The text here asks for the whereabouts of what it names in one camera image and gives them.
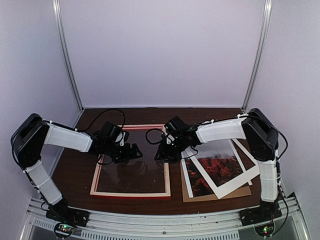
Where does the white photo mat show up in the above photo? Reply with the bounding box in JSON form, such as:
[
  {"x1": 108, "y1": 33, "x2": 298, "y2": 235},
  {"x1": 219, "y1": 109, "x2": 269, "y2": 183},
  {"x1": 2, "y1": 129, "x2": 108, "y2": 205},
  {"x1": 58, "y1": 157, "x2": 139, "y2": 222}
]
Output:
[{"x1": 180, "y1": 139, "x2": 260, "y2": 200}]

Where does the aluminium front rail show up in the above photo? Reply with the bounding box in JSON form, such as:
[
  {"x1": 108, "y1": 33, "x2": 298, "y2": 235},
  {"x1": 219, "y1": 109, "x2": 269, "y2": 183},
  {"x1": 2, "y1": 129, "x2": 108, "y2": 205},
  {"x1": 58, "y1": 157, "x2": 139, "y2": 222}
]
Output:
[{"x1": 17, "y1": 196, "x2": 312, "y2": 240}]

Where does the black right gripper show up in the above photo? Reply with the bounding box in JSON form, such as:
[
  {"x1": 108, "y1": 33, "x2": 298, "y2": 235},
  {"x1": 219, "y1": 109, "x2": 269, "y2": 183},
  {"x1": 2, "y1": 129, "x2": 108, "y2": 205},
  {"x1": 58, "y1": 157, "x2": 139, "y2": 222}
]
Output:
[{"x1": 155, "y1": 135, "x2": 188, "y2": 162}]

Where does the right round led board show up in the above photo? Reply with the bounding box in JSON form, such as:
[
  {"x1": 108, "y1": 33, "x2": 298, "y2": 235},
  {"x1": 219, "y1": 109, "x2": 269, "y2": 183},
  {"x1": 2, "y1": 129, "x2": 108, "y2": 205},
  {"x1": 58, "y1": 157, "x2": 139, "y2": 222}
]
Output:
[{"x1": 254, "y1": 223, "x2": 275, "y2": 238}]

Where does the red forest photo print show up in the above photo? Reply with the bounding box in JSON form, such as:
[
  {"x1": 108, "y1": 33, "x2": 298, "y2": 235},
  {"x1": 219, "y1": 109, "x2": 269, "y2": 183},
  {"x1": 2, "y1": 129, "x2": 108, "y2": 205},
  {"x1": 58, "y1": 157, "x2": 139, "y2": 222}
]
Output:
[{"x1": 182, "y1": 140, "x2": 246, "y2": 198}]

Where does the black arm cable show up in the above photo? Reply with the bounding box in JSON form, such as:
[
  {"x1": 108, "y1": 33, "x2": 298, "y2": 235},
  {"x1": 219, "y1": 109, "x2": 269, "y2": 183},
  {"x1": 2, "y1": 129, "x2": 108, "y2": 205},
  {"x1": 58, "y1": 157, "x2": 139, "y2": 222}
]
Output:
[
  {"x1": 82, "y1": 108, "x2": 126, "y2": 136},
  {"x1": 145, "y1": 128, "x2": 167, "y2": 146}
]

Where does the left round led board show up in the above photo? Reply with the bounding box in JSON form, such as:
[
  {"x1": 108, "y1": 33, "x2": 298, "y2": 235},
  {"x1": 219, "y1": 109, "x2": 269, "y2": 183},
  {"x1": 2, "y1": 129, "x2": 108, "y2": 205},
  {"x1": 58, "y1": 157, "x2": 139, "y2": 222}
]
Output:
[{"x1": 53, "y1": 222, "x2": 75, "y2": 238}]

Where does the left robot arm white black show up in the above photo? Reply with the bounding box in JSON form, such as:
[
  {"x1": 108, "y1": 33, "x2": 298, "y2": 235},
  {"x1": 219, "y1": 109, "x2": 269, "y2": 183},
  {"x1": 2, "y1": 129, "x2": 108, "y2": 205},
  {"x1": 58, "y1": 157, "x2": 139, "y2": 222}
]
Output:
[{"x1": 10, "y1": 113, "x2": 143, "y2": 222}]

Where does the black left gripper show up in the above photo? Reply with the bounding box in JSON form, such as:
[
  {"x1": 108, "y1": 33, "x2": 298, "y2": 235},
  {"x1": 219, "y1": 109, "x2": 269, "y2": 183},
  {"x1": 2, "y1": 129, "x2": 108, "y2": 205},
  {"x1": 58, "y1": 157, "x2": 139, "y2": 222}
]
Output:
[{"x1": 104, "y1": 140, "x2": 143, "y2": 164}]

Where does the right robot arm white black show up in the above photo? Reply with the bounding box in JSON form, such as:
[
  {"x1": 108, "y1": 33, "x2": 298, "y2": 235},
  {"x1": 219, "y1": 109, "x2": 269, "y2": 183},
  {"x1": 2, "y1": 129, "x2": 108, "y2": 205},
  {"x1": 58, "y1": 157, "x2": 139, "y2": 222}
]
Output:
[{"x1": 154, "y1": 108, "x2": 282, "y2": 221}]

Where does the aluminium corner post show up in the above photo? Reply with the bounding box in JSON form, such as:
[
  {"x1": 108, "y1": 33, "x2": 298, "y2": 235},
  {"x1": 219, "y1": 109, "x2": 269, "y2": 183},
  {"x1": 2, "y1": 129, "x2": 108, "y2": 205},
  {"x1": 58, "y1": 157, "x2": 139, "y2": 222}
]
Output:
[
  {"x1": 52, "y1": 0, "x2": 84, "y2": 112},
  {"x1": 241, "y1": 0, "x2": 273, "y2": 112}
]

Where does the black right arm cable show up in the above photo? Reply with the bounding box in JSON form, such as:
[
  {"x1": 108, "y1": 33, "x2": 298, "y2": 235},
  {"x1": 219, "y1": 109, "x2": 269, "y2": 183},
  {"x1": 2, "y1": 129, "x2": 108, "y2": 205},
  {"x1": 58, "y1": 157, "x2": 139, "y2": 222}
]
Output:
[{"x1": 145, "y1": 128, "x2": 167, "y2": 146}]

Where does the left aluminium corner post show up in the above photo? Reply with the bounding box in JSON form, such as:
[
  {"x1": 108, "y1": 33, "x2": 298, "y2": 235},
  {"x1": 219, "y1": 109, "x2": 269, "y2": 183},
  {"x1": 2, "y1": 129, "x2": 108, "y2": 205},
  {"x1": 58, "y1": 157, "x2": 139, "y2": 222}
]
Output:
[{"x1": 52, "y1": 0, "x2": 84, "y2": 112}]

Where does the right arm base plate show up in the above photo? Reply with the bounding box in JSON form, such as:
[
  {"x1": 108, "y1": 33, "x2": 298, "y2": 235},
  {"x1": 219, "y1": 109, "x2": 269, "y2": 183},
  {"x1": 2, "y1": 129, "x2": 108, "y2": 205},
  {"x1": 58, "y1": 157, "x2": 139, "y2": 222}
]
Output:
[{"x1": 239, "y1": 206, "x2": 282, "y2": 226}]

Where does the round led board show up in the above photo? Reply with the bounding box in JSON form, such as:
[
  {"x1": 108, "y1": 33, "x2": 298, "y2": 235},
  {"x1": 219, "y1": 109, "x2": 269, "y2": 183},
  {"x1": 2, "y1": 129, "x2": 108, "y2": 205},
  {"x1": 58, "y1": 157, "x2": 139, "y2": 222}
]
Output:
[
  {"x1": 53, "y1": 222, "x2": 75, "y2": 238},
  {"x1": 254, "y1": 223, "x2": 275, "y2": 238}
]

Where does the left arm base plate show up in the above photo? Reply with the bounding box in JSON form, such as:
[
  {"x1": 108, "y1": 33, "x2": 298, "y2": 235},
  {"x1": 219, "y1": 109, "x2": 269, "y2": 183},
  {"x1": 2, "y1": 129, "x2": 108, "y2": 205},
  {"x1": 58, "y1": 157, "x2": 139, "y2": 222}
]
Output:
[{"x1": 45, "y1": 206, "x2": 90, "y2": 227}]

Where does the brown backing board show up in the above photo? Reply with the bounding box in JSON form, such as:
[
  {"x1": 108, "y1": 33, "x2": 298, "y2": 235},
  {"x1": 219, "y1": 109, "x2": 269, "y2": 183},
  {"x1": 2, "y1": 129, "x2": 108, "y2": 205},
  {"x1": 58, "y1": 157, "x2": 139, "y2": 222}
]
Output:
[{"x1": 180, "y1": 163, "x2": 252, "y2": 203}]

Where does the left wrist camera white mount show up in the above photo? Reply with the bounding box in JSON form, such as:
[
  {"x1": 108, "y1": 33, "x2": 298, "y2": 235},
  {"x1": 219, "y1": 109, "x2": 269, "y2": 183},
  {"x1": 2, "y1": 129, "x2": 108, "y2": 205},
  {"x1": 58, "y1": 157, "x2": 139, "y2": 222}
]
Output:
[{"x1": 115, "y1": 131, "x2": 130, "y2": 146}]

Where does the clear acrylic sheet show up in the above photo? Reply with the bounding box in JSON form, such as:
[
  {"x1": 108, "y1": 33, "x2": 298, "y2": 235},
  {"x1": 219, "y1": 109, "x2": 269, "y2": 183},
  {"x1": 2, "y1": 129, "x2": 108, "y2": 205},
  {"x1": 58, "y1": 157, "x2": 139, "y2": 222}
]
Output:
[{"x1": 96, "y1": 129, "x2": 165, "y2": 194}]

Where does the red wooden picture frame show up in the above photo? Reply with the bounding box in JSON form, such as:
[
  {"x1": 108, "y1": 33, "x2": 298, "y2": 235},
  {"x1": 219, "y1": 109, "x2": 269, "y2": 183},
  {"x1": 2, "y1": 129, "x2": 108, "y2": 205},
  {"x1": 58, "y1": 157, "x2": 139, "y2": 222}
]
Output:
[{"x1": 90, "y1": 124, "x2": 171, "y2": 199}]

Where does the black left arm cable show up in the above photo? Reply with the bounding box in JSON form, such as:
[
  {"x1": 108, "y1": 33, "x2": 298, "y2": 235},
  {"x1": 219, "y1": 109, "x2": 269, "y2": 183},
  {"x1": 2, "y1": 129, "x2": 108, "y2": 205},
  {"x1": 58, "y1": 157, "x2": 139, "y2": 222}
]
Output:
[{"x1": 82, "y1": 108, "x2": 126, "y2": 136}]

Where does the right aluminium corner post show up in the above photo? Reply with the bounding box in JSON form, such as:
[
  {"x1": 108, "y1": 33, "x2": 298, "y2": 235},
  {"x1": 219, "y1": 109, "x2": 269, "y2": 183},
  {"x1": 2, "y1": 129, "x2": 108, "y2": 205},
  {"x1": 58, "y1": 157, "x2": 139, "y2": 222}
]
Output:
[{"x1": 241, "y1": 0, "x2": 273, "y2": 112}]

